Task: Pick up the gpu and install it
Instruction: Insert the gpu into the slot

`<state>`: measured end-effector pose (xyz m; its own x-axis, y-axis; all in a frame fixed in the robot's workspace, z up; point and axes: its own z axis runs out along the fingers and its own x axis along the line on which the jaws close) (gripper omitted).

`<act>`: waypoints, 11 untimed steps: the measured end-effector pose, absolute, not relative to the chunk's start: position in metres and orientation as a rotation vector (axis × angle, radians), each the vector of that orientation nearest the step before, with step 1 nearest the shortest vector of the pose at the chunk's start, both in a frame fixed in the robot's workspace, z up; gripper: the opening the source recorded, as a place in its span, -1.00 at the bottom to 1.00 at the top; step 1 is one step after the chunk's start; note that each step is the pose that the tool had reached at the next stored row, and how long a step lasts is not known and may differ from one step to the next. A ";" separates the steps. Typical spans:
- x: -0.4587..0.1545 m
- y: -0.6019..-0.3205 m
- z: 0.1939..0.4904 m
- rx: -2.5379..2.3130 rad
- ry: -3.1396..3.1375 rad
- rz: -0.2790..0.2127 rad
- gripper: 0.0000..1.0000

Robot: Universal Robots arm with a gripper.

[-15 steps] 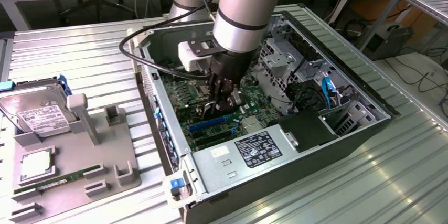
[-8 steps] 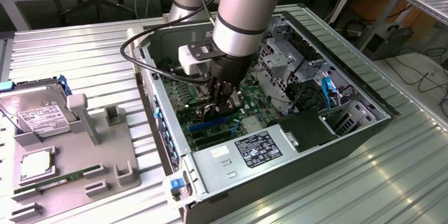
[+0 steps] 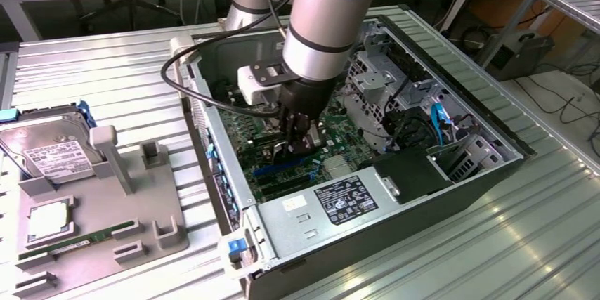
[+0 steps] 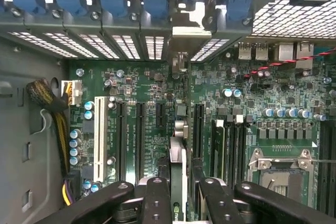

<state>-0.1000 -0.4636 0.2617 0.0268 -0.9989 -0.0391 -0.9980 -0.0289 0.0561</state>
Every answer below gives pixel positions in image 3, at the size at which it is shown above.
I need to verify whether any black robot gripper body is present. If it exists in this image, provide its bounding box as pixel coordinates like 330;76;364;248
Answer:
278;79;336;122

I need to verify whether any open black PC case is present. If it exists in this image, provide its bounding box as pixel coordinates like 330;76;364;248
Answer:
170;4;539;300

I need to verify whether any blue SATA wire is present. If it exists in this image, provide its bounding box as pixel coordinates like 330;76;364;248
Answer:
430;102;452;148

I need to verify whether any black box on floor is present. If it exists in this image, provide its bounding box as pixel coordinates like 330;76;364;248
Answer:
487;32;558;81

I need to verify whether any silver CPU chip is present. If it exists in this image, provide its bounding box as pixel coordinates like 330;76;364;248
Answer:
27;203;72;240

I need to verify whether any grey parts rack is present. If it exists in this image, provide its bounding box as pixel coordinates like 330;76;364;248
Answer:
11;124;191;297

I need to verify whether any blue expansion slot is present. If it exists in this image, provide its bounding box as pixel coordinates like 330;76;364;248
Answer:
252;162;288;179

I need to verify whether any green RAM stick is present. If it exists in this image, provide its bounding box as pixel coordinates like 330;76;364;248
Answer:
30;221;138;257

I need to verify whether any silver hard disk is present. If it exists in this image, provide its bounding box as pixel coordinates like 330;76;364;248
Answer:
0;112;107;185

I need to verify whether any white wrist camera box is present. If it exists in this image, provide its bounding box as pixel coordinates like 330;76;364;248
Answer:
236;63;302;106

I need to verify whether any black plastic air shroud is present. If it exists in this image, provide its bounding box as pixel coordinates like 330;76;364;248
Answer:
359;147;454;204

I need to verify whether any grey power supply unit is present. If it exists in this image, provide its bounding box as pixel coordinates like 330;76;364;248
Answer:
255;168;406;259

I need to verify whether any silver chipset heatsink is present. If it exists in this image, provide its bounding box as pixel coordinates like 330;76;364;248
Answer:
320;158;355;179

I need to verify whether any blue disk caddy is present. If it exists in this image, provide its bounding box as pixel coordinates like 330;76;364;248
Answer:
0;98;99;131

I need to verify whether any green motherboard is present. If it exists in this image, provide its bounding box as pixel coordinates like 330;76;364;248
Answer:
218;94;378;206

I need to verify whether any installed black RAM stick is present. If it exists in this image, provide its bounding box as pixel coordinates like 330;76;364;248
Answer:
248;133;283;149

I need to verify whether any grey metal disk bay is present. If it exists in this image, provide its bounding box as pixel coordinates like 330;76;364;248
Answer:
343;50;452;154

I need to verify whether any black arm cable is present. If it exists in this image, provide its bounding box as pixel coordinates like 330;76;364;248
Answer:
160;0;302;119

